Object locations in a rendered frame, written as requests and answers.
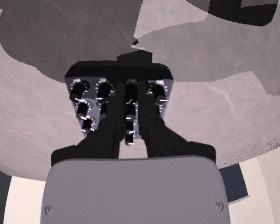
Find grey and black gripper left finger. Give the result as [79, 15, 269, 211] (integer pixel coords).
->
[51, 82, 127, 167]

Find black knob box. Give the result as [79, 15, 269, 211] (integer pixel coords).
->
[64, 66, 174, 146]

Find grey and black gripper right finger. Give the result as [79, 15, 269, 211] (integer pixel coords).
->
[137, 81, 216, 164]

